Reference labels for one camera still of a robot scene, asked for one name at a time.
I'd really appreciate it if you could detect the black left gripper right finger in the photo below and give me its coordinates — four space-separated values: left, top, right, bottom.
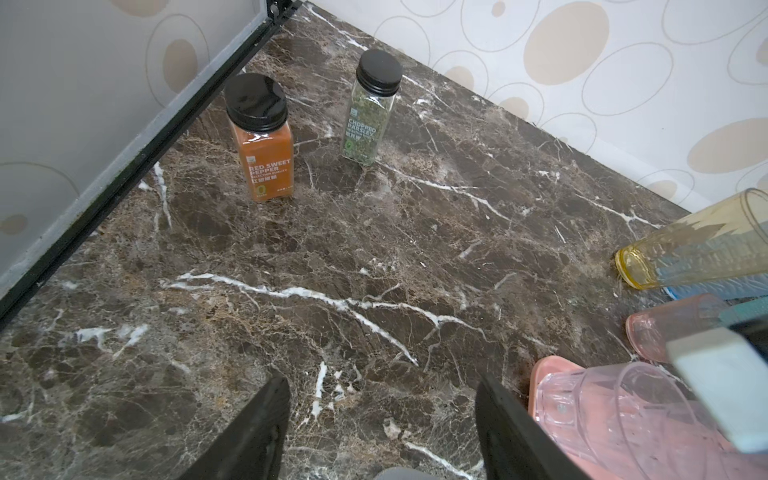
475 376 587 480

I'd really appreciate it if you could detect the chopped parsley spice jar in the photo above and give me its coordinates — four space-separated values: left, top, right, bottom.
342 49 403 167

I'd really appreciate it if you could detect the teal tall plastic tumbler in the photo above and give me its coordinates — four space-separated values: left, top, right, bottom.
718 297 768 327

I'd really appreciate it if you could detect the blue tall plastic tumbler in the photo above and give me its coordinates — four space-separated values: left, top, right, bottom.
664 273 768 300

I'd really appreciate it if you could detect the pink plastic tray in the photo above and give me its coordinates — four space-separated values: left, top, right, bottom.
526 355 768 480

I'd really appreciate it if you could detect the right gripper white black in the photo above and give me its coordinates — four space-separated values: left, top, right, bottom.
666 316 767 454

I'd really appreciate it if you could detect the yellow tall plastic tumbler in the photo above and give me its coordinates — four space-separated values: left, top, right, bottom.
614 188 767 290

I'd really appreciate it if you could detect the red sweet pepper spice jar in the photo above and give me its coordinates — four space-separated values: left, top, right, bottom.
224 73 294 202

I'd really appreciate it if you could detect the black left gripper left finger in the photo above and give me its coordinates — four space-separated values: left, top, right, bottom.
181 376 291 480

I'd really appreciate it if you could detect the small pink plastic cup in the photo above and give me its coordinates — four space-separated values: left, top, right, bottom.
625 293 729 363

